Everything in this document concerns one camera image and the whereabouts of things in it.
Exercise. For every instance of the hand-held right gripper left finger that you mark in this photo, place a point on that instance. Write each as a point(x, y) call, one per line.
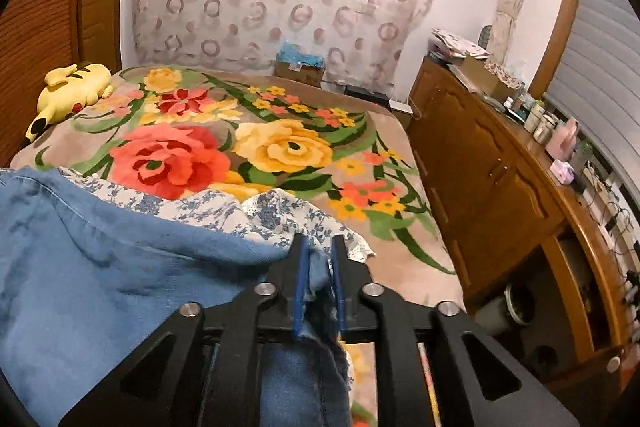
point(301, 287)

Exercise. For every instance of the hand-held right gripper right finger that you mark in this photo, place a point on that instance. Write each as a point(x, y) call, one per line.
point(338, 292)

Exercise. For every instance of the blue denim pants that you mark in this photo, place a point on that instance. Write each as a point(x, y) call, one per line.
point(125, 257)

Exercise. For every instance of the white blue floral cloth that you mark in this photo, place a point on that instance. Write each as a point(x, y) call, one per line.
point(200, 207)

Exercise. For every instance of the flower print blanket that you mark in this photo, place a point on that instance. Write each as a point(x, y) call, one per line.
point(280, 147)

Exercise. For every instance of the white pot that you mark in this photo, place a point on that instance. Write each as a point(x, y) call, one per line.
point(500, 314)

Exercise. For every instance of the wooden cabinet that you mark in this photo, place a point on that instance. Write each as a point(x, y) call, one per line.
point(480, 157)

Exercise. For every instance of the black flat device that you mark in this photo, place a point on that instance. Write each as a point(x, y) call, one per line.
point(367, 96)

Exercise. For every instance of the blue plastic bag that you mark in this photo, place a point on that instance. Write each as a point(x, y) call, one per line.
point(300, 54)

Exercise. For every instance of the pink tissue pack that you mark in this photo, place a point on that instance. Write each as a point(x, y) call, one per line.
point(562, 171)

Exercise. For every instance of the small brown cardboard box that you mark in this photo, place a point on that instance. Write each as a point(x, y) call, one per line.
point(479, 74)

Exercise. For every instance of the pink container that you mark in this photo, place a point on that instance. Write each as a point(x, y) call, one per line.
point(562, 142)

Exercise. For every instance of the stack of papers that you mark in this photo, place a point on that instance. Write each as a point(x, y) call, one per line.
point(455, 42)

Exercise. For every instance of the white power strip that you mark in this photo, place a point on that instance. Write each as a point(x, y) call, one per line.
point(607, 212)

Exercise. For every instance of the yellow plush toy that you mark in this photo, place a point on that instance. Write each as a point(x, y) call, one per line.
point(75, 94)

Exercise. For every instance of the wooden headboard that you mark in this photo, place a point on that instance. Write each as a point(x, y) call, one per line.
point(40, 57)

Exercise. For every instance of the grey window blind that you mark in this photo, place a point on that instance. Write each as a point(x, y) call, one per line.
point(600, 57)

